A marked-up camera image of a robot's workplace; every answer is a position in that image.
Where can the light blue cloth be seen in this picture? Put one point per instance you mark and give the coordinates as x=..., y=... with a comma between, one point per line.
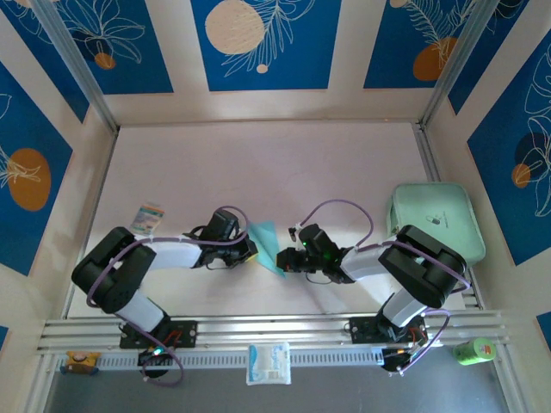
x=267, y=241

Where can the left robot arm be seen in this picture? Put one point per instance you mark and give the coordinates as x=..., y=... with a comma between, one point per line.
x=176, y=256

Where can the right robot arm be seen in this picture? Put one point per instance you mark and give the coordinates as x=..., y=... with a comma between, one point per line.
x=361, y=262

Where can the colourful printed sachet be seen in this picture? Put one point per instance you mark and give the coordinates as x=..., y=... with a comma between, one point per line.
x=148, y=217

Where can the white tissue packet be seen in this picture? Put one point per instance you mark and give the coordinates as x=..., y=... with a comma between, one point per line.
x=268, y=363

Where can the black electronics module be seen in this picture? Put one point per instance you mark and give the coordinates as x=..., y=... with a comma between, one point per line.
x=400, y=359
x=155, y=359

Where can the green cylinder can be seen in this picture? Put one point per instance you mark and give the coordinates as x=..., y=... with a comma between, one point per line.
x=473, y=350

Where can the small yellow blue gadget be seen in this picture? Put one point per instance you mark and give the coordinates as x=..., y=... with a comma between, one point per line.
x=81, y=361

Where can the aluminium mounting rail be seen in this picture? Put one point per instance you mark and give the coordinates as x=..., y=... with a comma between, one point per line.
x=267, y=327

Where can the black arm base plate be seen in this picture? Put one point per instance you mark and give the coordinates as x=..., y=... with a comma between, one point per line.
x=366, y=329
x=185, y=333

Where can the aluminium frame post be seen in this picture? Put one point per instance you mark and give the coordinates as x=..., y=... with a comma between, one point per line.
x=456, y=60
x=73, y=60

